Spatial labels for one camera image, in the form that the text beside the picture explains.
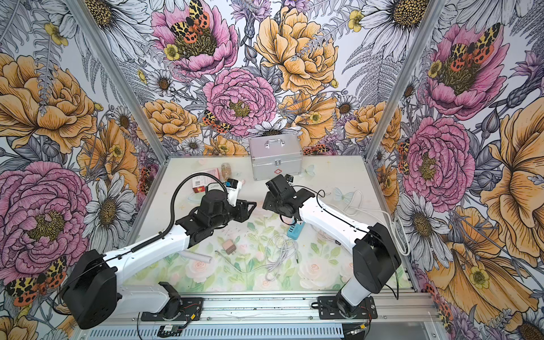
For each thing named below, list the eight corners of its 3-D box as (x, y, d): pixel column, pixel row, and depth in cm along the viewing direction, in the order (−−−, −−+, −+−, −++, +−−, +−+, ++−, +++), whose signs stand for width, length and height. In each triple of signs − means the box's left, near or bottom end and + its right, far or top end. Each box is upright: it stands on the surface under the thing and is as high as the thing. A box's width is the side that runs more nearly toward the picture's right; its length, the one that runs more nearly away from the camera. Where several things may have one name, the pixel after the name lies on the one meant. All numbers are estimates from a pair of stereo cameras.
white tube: (181, 256, 88) (179, 254, 87) (184, 251, 90) (182, 249, 88) (210, 264, 86) (208, 262, 85) (212, 258, 88) (211, 256, 86)
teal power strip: (286, 235, 94) (287, 233, 91) (295, 220, 98) (295, 217, 96) (297, 240, 92) (297, 238, 90) (304, 225, 97) (305, 222, 95)
